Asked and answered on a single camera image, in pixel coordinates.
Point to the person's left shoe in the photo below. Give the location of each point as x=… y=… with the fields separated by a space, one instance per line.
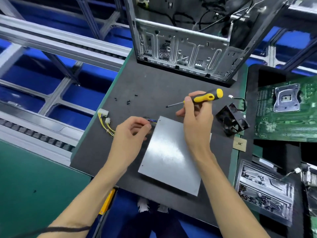
x=143 y=204

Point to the person's shoe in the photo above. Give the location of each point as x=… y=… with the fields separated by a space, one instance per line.
x=143 y=204
x=162 y=209

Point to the silver heatsink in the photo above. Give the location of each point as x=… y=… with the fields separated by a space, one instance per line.
x=309 y=173

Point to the black foam work mat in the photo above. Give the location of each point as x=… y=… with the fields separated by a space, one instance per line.
x=138 y=81

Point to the black hard disk drive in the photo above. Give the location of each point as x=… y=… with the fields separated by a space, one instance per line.
x=312 y=208

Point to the small square processor chip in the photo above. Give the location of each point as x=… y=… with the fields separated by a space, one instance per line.
x=239 y=143

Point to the small black screws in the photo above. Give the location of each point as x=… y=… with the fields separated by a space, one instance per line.
x=128 y=99

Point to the clear plastic screw tray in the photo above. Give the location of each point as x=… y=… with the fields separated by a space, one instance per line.
x=265 y=190

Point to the black foam parts tray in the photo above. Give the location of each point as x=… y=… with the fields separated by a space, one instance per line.
x=277 y=151

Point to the person's right shoe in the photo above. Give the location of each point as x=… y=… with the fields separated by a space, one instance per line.
x=162 y=209

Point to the aluminium conveyor frame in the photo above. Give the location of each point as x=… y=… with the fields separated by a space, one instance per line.
x=54 y=44

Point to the silver computer tower chassis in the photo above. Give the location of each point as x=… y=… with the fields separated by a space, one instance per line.
x=183 y=47

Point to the person's right forearm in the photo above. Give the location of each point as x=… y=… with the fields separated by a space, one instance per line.
x=228 y=200

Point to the green motherboard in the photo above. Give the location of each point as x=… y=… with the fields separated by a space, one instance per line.
x=287 y=111

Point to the person's left hand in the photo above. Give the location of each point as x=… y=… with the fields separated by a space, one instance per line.
x=128 y=143

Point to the person's left forearm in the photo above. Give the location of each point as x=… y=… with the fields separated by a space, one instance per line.
x=81 y=208

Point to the yellow button box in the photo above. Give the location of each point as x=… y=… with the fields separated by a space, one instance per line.
x=106 y=203

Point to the person's dark trousers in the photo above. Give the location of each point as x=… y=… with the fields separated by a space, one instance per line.
x=153 y=225

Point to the black cooling fan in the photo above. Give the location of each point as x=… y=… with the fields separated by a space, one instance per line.
x=232 y=119

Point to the grey power supply cover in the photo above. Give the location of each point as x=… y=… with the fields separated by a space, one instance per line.
x=166 y=156

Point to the person's right hand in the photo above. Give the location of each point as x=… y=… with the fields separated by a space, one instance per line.
x=198 y=129

